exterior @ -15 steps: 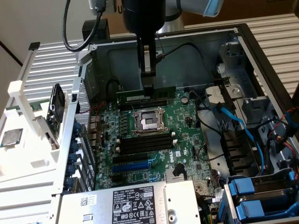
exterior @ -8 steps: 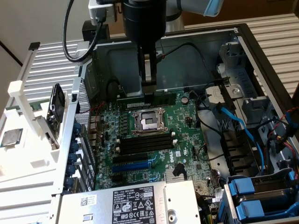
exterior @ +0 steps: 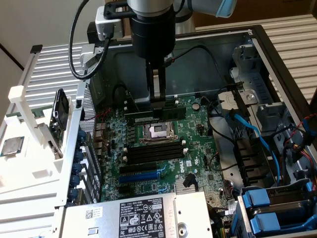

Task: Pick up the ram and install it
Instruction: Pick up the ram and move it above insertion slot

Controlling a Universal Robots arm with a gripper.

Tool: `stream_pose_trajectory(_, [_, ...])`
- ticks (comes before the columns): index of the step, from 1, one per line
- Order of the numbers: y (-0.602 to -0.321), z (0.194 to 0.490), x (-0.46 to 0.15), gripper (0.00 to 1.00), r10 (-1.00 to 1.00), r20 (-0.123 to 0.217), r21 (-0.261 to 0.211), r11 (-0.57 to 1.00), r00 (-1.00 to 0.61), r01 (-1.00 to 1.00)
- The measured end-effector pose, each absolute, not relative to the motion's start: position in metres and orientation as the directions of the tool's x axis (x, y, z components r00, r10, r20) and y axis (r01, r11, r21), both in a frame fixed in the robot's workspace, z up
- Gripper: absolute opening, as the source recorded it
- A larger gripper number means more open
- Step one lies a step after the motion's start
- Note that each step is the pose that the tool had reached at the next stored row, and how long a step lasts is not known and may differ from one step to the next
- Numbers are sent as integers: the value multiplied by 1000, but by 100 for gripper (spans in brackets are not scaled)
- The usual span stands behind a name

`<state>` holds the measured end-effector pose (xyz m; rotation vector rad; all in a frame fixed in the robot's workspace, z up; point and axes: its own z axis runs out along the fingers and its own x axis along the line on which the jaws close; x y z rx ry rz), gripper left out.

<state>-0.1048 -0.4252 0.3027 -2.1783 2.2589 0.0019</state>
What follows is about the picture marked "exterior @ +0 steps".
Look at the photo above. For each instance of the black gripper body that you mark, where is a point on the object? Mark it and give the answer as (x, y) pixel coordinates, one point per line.
(153, 34)

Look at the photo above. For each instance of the green RAM stick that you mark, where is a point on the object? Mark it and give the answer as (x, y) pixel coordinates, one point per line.
(173, 112)
(38, 114)

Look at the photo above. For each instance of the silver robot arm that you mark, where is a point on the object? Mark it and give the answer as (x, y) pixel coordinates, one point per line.
(210, 6)

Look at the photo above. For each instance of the printed brown cardboard box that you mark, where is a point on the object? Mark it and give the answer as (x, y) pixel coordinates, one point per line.
(126, 27)

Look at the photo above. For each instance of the open PC case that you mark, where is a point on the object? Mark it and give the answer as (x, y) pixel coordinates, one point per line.
(198, 64)

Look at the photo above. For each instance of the silver coin battery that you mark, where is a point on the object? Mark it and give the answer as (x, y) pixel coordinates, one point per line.
(196, 106)

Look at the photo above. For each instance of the CPU socket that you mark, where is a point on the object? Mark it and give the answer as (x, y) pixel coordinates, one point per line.
(158, 131)

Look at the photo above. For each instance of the black box device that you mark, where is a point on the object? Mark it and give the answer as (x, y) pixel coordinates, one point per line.
(91, 33)

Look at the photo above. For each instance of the green motherboard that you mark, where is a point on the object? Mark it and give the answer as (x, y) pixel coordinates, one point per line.
(198, 138)

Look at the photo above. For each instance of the metal rear port block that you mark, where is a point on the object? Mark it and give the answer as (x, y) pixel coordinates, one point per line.
(100, 129)

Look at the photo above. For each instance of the long black expansion slot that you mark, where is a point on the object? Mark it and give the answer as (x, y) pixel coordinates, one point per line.
(138, 168)

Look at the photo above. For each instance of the blue card retainer clip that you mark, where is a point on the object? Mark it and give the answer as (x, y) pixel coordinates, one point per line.
(77, 168)
(73, 194)
(79, 155)
(75, 180)
(81, 136)

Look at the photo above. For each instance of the blue expansion slot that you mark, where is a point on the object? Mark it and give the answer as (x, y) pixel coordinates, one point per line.
(138, 178)

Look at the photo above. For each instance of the black disk drive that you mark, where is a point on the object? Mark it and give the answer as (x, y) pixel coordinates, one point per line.
(62, 106)

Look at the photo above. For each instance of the silver chipset heat sink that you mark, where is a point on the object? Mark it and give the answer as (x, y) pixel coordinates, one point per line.
(179, 189)

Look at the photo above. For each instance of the short black expansion slot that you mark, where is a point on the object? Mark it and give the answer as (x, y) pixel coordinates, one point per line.
(123, 190)

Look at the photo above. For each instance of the green graphics card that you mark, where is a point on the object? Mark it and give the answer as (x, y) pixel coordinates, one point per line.
(55, 131)

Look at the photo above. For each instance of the blue disk bay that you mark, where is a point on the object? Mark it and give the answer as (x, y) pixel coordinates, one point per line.
(257, 198)

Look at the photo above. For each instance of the silver power supply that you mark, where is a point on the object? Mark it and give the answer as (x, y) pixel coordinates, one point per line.
(104, 223)

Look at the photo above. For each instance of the white plastic parts rack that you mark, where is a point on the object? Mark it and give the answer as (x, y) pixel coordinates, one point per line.
(29, 158)

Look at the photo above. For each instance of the silver CPU chip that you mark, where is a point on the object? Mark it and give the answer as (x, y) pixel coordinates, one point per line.
(12, 146)

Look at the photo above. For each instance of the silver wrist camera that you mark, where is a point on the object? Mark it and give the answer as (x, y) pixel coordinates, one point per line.
(106, 27)

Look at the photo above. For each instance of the silver metal bracket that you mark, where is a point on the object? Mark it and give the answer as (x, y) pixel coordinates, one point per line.
(88, 54)

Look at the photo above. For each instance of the black rail end cap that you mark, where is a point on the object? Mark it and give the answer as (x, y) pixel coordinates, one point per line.
(36, 48)

